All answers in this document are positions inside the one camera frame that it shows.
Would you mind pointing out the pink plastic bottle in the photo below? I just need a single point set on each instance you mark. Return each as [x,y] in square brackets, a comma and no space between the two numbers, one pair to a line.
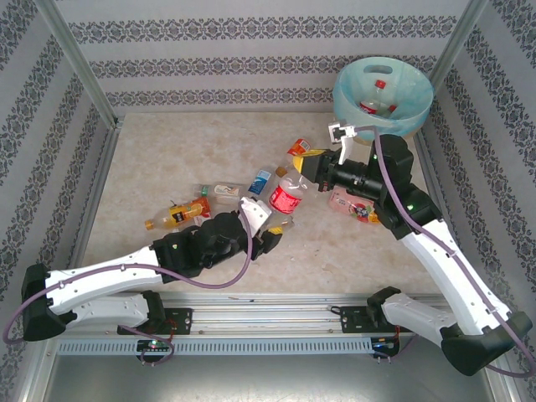
[352,207]

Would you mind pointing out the white cap clear water bottle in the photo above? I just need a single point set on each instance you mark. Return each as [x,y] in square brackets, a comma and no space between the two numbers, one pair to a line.
[204,218]

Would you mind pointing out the orange juice bottle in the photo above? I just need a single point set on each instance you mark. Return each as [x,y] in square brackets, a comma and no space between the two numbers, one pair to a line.
[184,213]

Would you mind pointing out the green cap white label bottle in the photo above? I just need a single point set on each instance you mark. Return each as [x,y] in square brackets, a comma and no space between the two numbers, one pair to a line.
[226,190]

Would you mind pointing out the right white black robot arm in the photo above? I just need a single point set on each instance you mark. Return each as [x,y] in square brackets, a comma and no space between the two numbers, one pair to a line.
[452,268]

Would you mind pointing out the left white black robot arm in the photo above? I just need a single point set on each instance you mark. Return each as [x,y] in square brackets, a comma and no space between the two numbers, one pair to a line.
[104,276]

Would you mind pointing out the white bin with teal liner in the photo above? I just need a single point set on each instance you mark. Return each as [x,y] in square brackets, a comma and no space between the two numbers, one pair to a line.
[347,96]

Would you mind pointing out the orange label small bottle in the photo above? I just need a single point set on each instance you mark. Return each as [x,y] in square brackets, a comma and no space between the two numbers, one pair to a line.
[298,147]

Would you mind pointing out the blue label blue cap bottle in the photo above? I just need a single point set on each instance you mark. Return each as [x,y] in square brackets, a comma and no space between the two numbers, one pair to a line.
[260,181]

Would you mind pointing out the left small circuit board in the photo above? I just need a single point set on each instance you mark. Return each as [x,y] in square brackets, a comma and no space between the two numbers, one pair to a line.
[155,344]

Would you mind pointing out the small circuit board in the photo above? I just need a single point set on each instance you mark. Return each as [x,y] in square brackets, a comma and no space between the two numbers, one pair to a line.
[383,343]
[155,344]

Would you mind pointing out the steel sheet panel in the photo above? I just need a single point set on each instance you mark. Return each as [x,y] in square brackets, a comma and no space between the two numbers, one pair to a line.
[268,381]

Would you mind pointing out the right small circuit board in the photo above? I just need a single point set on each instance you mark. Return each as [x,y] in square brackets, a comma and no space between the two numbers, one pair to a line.
[383,343]

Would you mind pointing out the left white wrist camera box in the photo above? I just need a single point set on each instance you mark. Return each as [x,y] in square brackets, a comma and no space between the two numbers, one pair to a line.
[255,213]

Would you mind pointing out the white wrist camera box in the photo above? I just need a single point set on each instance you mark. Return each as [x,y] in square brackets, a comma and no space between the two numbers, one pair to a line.
[341,132]
[255,213]

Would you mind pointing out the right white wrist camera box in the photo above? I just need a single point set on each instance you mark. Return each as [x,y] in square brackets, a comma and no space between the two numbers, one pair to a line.
[341,132]

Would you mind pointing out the left black mount plate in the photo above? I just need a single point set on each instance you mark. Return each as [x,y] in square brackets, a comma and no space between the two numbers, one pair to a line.
[182,320]

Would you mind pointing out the black mount plate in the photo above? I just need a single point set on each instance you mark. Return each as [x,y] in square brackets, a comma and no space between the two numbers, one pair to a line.
[352,320]
[182,320]

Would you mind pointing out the aluminium side rail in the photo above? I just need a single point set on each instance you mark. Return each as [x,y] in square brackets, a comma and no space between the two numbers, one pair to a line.
[428,167]
[90,209]

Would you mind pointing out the right black mount plate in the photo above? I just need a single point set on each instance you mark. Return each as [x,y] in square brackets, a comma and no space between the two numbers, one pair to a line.
[352,320]

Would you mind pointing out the aluminium frame post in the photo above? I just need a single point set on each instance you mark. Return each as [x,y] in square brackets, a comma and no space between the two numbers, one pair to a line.
[79,63]
[456,37]

